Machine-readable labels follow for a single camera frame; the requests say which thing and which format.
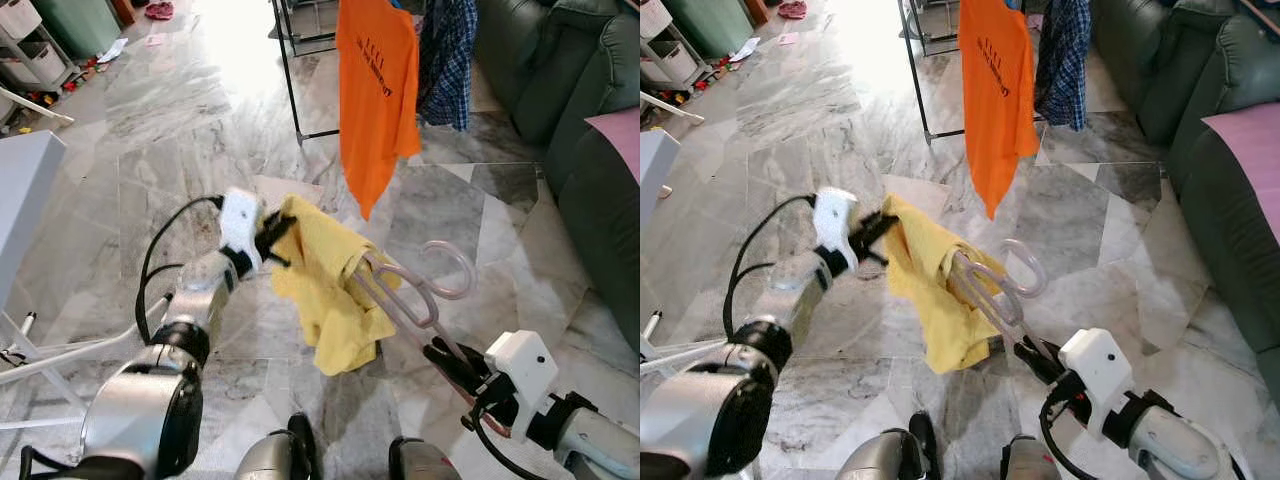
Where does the white baby high chair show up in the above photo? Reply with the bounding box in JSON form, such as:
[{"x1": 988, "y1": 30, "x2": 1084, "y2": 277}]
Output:
[
  {"x1": 640, "y1": 90, "x2": 703, "y2": 126},
  {"x1": 0, "y1": 85, "x2": 76, "y2": 128}
]

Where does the orange printed t-shirt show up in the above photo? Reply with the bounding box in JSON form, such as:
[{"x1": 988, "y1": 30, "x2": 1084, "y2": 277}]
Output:
[
  {"x1": 335, "y1": 0, "x2": 425, "y2": 222},
  {"x1": 956, "y1": 0, "x2": 1042, "y2": 222}
]

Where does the yellow shirt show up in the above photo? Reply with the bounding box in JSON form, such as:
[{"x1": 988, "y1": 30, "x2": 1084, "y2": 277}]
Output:
[
  {"x1": 269, "y1": 192, "x2": 402, "y2": 379},
  {"x1": 879, "y1": 192, "x2": 1007, "y2": 377}
]

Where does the pink cushion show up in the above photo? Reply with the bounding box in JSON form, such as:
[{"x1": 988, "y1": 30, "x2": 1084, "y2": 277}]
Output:
[
  {"x1": 1199, "y1": 102, "x2": 1280, "y2": 217},
  {"x1": 582, "y1": 106, "x2": 641, "y2": 187}
]

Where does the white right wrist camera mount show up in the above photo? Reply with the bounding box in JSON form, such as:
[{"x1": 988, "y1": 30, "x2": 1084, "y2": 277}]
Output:
[
  {"x1": 484, "y1": 329, "x2": 562, "y2": 417},
  {"x1": 1057, "y1": 327, "x2": 1132, "y2": 412}
]

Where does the pale pink plastic hanger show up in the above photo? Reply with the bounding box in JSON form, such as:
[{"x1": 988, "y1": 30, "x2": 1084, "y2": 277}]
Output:
[
  {"x1": 345, "y1": 239, "x2": 480, "y2": 373},
  {"x1": 948, "y1": 237, "x2": 1051, "y2": 349}
]

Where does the robot right leg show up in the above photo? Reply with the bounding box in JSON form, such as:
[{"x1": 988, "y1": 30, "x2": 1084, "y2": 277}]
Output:
[
  {"x1": 999, "y1": 434, "x2": 1067, "y2": 480},
  {"x1": 387, "y1": 434, "x2": 462, "y2": 480}
]

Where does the black metal drying rack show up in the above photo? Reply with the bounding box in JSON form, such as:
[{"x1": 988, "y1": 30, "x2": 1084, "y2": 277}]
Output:
[
  {"x1": 896, "y1": 0, "x2": 967, "y2": 147},
  {"x1": 270, "y1": 0, "x2": 347, "y2": 147}
]

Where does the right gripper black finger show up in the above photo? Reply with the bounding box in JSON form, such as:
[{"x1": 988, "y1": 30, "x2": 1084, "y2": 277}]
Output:
[
  {"x1": 1013, "y1": 345, "x2": 1057, "y2": 391},
  {"x1": 432, "y1": 337, "x2": 483, "y2": 373},
  {"x1": 423, "y1": 345, "x2": 471, "y2": 393},
  {"x1": 1022, "y1": 336, "x2": 1067, "y2": 373}
]

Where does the green plastic laundry bin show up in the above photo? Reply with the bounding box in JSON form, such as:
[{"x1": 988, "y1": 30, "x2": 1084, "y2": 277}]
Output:
[
  {"x1": 30, "y1": 0, "x2": 122, "y2": 62},
  {"x1": 660, "y1": 0, "x2": 754, "y2": 60}
]

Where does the robot left leg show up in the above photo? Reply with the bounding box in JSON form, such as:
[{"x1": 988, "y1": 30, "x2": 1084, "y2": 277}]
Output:
[
  {"x1": 231, "y1": 412, "x2": 322, "y2": 480},
  {"x1": 834, "y1": 409, "x2": 942, "y2": 480}
]

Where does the dark green sofa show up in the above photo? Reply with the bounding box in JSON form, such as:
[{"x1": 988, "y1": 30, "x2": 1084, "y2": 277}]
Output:
[
  {"x1": 1089, "y1": 0, "x2": 1280, "y2": 383},
  {"x1": 474, "y1": 0, "x2": 641, "y2": 353}
]

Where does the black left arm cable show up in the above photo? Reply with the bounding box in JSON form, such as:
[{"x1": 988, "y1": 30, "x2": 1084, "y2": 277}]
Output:
[
  {"x1": 725, "y1": 192, "x2": 822, "y2": 343},
  {"x1": 135, "y1": 194, "x2": 227, "y2": 348}
]

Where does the white drawer storage rack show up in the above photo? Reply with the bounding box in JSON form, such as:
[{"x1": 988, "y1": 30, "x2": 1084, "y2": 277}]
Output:
[
  {"x1": 640, "y1": 0, "x2": 707, "y2": 87},
  {"x1": 0, "y1": 0, "x2": 72, "y2": 92}
]

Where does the robot leg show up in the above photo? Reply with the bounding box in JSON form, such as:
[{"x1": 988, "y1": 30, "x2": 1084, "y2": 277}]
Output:
[
  {"x1": 999, "y1": 434, "x2": 1067, "y2": 480},
  {"x1": 834, "y1": 409, "x2": 942, "y2": 480},
  {"x1": 387, "y1": 434, "x2": 462, "y2": 480},
  {"x1": 231, "y1": 412, "x2": 322, "y2": 480}
]

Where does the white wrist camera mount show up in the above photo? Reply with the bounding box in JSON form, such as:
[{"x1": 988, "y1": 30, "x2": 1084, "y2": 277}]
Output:
[
  {"x1": 811, "y1": 186, "x2": 862, "y2": 252},
  {"x1": 217, "y1": 186, "x2": 264, "y2": 252},
  {"x1": 484, "y1": 329, "x2": 562, "y2": 417},
  {"x1": 1057, "y1": 327, "x2": 1132, "y2": 412}
]

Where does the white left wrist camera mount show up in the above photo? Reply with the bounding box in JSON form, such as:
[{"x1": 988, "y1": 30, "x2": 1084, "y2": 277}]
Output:
[
  {"x1": 217, "y1": 186, "x2": 264, "y2": 252},
  {"x1": 811, "y1": 186, "x2": 862, "y2": 252}
]

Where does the blue plaid shirt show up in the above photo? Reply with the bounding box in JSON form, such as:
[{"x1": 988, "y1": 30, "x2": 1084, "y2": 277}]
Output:
[
  {"x1": 418, "y1": 0, "x2": 480, "y2": 134},
  {"x1": 1033, "y1": 0, "x2": 1094, "y2": 134}
]

